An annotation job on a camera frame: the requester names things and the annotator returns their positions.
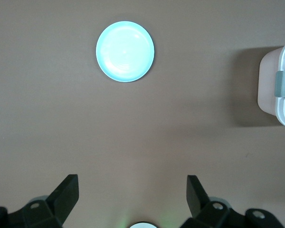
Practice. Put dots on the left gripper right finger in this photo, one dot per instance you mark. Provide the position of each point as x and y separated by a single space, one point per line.
204 209

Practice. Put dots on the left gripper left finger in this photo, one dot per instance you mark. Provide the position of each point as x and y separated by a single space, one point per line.
59 202

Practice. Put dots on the white lidded storage box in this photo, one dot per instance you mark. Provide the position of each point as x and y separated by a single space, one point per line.
266 95

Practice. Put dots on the grey box latch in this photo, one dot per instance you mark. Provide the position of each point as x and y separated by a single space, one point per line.
283 84

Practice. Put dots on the brown table mat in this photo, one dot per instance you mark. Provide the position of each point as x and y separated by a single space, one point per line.
142 130

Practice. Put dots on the light blue round plate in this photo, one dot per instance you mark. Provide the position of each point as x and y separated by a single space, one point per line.
124 52

